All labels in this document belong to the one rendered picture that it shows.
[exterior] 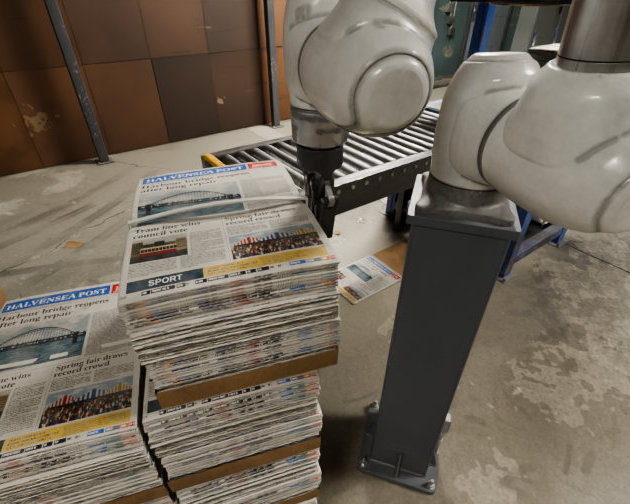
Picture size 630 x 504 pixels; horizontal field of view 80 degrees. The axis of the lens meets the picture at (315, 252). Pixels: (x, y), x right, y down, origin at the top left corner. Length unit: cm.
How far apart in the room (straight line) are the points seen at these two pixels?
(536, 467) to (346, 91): 151
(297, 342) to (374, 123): 35
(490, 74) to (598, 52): 18
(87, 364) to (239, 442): 30
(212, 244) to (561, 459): 149
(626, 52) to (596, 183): 14
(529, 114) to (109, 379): 75
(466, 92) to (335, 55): 37
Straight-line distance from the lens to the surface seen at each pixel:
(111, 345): 80
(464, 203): 77
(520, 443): 171
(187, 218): 63
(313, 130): 57
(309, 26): 52
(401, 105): 37
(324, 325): 58
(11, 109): 416
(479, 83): 70
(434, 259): 82
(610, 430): 192
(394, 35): 38
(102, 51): 415
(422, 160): 161
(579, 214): 57
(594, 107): 56
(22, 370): 84
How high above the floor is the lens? 136
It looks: 35 degrees down
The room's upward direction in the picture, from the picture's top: straight up
